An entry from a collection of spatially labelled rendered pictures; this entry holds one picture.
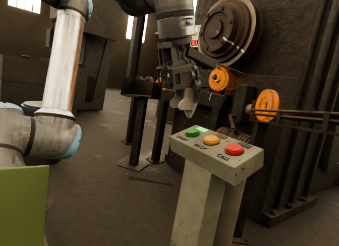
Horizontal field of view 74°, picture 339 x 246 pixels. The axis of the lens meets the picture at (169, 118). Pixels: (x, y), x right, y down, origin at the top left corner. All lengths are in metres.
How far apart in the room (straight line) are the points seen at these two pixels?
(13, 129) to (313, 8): 1.49
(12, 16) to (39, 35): 1.04
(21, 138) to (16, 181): 0.17
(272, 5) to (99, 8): 2.84
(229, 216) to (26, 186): 0.62
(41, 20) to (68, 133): 10.40
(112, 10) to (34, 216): 3.56
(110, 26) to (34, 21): 7.42
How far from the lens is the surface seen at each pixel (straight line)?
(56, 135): 0.93
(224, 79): 1.55
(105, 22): 3.97
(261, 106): 1.19
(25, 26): 11.16
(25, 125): 0.91
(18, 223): 0.86
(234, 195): 0.76
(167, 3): 0.55
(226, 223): 0.80
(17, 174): 0.78
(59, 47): 1.04
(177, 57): 0.57
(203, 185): 0.60
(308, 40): 1.48
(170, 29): 0.54
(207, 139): 0.60
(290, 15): 1.57
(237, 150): 0.55
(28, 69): 3.40
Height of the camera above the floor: 0.73
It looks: 9 degrees down
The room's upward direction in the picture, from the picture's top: 10 degrees clockwise
